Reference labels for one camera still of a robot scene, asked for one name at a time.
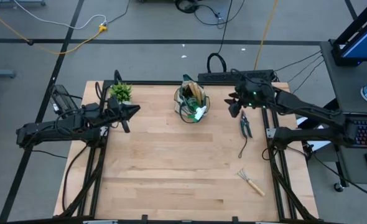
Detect thick black looped cable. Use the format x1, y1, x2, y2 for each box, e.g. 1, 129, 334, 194
206, 0, 234, 74

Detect green plant in white pot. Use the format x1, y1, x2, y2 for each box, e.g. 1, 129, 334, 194
108, 81, 133, 105

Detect black cable bundle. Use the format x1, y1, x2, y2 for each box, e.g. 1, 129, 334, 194
174, 0, 226, 29

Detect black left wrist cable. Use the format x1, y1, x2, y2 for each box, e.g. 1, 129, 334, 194
94, 80, 105, 103

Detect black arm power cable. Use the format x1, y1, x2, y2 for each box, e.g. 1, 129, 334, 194
61, 143, 90, 213
312, 154, 367, 202

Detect wooden-handled hand rake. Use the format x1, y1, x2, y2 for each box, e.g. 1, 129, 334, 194
236, 168, 266, 197

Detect white floor cable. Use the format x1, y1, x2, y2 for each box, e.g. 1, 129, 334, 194
12, 0, 107, 30

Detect black monitor with blue screen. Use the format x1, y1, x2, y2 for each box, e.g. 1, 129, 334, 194
331, 0, 367, 67

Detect black aluminium table frame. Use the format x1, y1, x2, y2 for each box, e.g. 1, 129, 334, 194
58, 70, 321, 224

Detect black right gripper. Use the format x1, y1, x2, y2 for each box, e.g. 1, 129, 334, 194
224, 77, 276, 118

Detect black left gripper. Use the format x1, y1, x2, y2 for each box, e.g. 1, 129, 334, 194
107, 96, 141, 134

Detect black wire mesh basket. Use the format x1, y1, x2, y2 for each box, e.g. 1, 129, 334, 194
50, 84, 80, 114

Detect grey computer cart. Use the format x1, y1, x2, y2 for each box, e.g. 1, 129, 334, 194
309, 40, 367, 192

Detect yellow extension cord with plug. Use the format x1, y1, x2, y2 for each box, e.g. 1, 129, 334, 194
0, 3, 108, 55

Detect yellow floor cable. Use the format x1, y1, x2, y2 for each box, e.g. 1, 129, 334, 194
253, 0, 279, 71

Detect green spray bottle white head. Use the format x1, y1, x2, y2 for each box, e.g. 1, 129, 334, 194
185, 98, 208, 123

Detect beige green gardening bag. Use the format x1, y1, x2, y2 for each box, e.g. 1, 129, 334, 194
173, 73, 211, 124

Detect thin black floor cable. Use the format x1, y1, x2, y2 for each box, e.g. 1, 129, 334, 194
274, 50, 322, 73
287, 55, 323, 83
293, 60, 325, 93

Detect green pruning shears with cord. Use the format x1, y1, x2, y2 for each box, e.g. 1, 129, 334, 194
238, 109, 253, 159

